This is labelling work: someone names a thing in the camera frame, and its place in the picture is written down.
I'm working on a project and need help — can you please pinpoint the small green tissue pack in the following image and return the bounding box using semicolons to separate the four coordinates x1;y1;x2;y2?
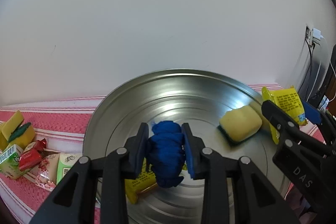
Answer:
0;144;29;180

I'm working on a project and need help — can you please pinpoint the red white striped tablecloth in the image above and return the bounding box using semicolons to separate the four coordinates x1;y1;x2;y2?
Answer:
0;83;336;224

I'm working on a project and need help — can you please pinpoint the dark furniture at right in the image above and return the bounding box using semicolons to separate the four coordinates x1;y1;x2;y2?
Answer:
309;46;335;113

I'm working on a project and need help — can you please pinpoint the light green tissue pack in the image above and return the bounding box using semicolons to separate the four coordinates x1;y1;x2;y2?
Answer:
56;153;82;184

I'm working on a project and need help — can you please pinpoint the round butter cookie tin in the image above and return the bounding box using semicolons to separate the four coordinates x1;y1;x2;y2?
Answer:
83;69;289;223

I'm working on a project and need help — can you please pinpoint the blue cloth ball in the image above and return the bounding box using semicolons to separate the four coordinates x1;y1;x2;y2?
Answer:
146;121;186;188

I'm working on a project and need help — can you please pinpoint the white charging cable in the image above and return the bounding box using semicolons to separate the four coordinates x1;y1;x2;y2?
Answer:
321;36;336;75

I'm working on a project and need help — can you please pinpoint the yellow snack packet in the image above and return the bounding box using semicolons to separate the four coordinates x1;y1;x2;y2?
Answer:
125;159;158;204
261;85;309;145

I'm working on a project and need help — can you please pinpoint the yellow sponge green top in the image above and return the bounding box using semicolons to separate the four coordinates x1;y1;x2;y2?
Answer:
7;122;35;149

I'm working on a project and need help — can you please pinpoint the black power cable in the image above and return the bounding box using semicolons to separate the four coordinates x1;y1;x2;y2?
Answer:
297;40;320;98

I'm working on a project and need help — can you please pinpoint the red wedding snack packet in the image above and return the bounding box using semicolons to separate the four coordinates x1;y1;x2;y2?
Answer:
19;148;43;172

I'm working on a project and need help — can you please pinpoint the white usb charger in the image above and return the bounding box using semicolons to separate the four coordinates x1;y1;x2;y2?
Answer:
313;28;323;41

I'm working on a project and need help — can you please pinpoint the wall power socket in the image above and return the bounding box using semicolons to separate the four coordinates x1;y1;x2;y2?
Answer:
305;26;313;46

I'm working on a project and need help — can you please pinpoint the pink patterned candy packet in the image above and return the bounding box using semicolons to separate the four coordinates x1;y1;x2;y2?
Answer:
35;153;60;192

